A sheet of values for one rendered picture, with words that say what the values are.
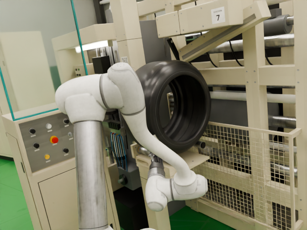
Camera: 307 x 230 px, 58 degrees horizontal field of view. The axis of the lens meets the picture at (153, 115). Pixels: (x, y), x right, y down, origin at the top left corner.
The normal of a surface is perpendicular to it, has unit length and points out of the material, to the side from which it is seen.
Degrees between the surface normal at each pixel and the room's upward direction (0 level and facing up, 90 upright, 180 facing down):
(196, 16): 90
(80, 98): 71
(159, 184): 23
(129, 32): 90
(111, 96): 105
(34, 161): 90
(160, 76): 51
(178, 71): 79
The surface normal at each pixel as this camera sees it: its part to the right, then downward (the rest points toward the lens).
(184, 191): -0.08, 0.42
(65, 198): 0.63, 0.10
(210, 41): -0.76, 0.26
